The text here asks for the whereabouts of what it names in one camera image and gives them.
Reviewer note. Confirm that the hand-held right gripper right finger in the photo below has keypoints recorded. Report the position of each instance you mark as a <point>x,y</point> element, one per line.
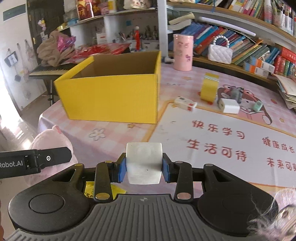
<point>166,170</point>

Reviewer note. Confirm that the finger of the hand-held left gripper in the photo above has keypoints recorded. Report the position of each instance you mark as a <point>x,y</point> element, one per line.
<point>53,158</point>

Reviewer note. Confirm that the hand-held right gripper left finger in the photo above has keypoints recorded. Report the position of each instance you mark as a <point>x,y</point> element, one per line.
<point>122,170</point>

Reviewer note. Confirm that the pink plush toy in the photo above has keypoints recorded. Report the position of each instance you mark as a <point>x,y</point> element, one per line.
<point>52,140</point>

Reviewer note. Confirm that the white square block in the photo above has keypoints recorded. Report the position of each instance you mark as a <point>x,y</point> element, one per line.
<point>143,163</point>

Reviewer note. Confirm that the yellow cardboard box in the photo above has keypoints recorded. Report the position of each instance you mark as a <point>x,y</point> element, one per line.
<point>108,97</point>

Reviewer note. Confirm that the yellow tape roll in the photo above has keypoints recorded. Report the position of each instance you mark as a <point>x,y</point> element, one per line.
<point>208,89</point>

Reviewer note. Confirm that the grey small toy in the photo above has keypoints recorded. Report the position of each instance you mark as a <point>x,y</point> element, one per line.
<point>235,93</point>

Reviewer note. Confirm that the pink checkered tablecloth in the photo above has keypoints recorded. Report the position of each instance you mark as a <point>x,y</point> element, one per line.
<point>111,134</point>

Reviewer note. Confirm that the yellow sticky note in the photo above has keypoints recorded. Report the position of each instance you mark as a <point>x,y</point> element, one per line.
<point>89,189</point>

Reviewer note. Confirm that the white eraser with red label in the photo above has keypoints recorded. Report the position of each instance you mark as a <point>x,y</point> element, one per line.
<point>185,103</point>

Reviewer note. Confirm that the printed desk mat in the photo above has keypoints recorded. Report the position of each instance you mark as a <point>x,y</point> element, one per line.
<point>231,143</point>

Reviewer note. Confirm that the black piano keyboard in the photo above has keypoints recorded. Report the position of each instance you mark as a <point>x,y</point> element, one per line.
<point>50,70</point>

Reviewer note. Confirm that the white charger block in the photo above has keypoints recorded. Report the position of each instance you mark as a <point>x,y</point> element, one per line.
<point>229,106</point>

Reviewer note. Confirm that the brown folded blanket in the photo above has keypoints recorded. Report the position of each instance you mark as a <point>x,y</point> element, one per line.
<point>49,49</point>

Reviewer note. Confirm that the small green correction tape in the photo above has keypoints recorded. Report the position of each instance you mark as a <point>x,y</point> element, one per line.
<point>257,107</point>

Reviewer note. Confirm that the red round tray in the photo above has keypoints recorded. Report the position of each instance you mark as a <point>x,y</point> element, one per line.
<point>99,49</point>

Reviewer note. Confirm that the pink cylinder container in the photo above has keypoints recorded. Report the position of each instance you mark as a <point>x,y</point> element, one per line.
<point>182,52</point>

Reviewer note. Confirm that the white quilted purse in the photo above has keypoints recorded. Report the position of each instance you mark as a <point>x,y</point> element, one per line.
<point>219,54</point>

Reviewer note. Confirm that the red figurine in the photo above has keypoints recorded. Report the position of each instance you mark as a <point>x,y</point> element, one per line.
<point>137,38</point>

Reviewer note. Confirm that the orange and blue boxes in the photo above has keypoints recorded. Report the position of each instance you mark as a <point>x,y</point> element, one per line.
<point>259,66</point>

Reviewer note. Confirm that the stack of papers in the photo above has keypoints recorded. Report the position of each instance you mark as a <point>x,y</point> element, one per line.
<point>286,92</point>

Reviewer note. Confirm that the row of colourful books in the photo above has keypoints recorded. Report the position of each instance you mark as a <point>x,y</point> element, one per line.
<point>254,10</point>
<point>245,46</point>

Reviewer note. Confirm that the stacked beige books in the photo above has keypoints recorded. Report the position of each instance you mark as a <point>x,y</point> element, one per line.
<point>180,22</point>

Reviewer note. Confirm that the wooden bookshelf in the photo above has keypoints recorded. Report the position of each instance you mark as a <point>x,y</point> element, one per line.
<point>231,22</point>

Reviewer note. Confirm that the white metal post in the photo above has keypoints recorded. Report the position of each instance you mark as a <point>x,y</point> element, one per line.
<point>161,25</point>

